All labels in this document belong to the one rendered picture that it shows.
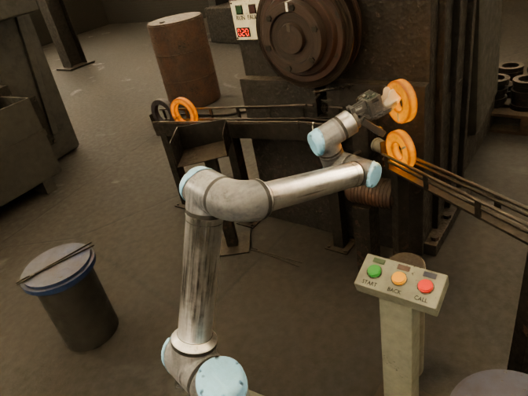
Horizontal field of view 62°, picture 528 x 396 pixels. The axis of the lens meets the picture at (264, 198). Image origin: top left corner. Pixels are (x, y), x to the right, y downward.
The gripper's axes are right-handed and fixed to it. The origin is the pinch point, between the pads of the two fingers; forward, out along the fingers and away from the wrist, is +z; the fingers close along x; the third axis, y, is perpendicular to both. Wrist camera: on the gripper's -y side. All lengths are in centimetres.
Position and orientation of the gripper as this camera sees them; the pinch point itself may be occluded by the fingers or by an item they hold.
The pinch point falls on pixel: (400, 96)
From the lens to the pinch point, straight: 170.8
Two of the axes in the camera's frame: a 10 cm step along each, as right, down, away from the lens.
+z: 8.4, -5.3, 0.5
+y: -4.2, -7.3, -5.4
